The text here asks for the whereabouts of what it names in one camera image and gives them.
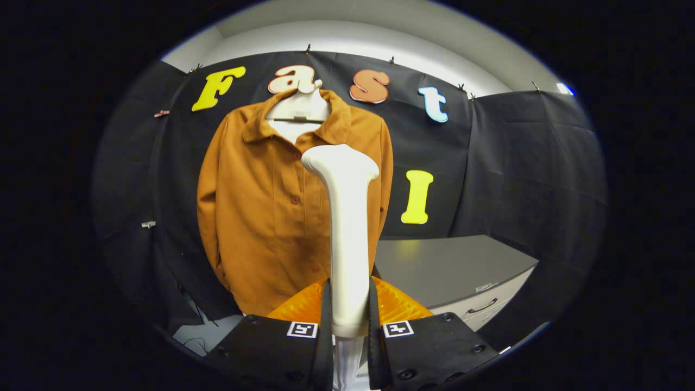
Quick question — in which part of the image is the white clothes hanger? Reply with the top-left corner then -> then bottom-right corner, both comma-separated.
265,80 -> 332,144

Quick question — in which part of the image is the brown button-up shirt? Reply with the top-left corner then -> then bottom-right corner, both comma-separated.
197,88 -> 394,317

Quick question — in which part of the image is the black backdrop cloth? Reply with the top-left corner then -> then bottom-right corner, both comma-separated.
92,51 -> 607,348

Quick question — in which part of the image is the grey cabinet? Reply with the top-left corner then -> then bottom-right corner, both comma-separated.
356,235 -> 539,381

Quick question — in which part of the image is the row of black backdrop clips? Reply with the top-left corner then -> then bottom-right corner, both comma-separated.
187,43 -> 542,102

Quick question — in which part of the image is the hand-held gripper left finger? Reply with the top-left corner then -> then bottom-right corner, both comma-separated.
204,278 -> 333,391

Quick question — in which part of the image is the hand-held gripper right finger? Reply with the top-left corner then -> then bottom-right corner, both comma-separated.
368,277 -> 500,391

